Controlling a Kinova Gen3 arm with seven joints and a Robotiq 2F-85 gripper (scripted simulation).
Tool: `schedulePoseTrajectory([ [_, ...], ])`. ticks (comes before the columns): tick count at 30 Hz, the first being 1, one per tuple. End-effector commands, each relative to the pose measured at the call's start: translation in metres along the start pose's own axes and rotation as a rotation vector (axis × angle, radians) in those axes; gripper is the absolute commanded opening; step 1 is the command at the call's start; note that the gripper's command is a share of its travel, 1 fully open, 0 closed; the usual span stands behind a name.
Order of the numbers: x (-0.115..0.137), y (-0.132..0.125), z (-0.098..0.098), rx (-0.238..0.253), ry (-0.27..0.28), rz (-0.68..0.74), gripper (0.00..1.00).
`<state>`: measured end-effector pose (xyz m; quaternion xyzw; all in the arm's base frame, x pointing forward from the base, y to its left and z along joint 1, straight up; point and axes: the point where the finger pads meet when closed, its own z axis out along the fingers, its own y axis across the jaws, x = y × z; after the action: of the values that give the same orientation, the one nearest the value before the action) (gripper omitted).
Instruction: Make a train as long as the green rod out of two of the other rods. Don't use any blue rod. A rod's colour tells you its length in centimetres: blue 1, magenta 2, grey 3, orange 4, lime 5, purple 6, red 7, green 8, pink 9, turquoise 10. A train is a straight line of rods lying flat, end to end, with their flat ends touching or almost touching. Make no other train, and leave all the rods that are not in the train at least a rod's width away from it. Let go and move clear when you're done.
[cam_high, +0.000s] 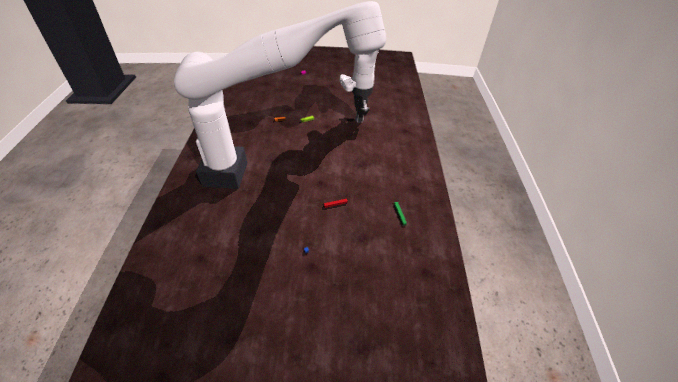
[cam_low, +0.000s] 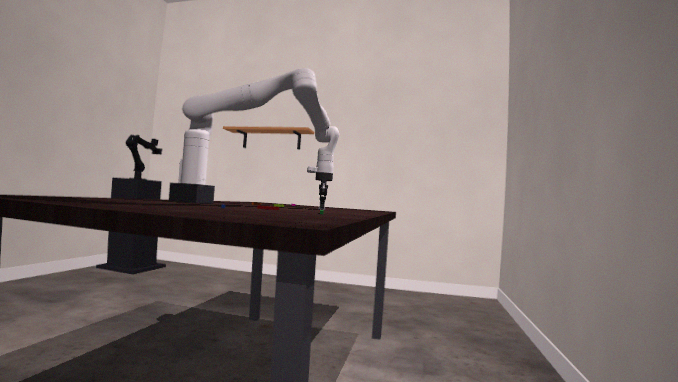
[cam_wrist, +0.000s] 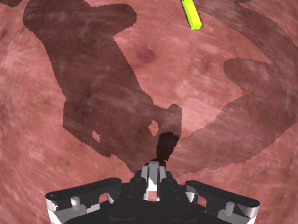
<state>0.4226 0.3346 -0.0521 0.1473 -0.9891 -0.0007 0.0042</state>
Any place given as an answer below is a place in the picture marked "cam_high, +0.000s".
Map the red rod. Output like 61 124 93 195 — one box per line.
324 199 348 208

